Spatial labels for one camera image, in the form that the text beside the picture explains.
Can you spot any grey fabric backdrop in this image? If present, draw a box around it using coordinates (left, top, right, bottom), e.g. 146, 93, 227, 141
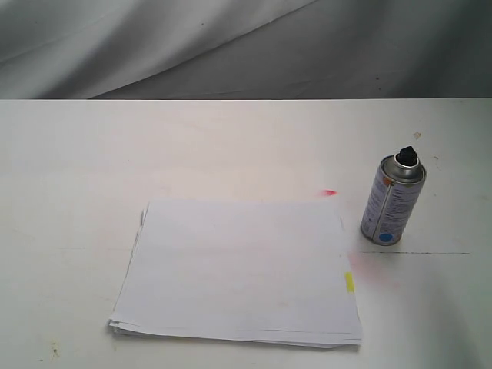
1, 1, 491, 99

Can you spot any white paper sheet stack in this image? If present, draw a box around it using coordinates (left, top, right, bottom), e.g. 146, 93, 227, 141
108, 199, 362, 348

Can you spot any white labelled spray paint can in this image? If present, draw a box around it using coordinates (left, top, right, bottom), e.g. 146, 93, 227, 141
361, 146, 427, 246

